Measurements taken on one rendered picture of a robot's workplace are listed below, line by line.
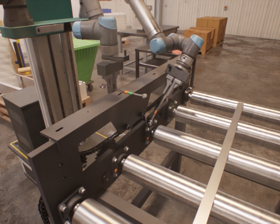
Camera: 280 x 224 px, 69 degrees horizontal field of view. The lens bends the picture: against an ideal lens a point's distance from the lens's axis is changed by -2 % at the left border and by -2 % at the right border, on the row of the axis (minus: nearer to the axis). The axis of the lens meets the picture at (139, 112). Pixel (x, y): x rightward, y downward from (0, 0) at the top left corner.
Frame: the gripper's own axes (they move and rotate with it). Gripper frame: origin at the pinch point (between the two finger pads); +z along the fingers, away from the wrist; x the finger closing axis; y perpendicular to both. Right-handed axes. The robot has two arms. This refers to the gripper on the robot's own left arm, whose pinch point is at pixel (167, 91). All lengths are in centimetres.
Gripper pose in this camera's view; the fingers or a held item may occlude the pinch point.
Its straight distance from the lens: 111.2
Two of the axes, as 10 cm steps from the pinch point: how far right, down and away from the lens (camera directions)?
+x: 7.5, 5.0, -4.4
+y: -4.6, -0.9, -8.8
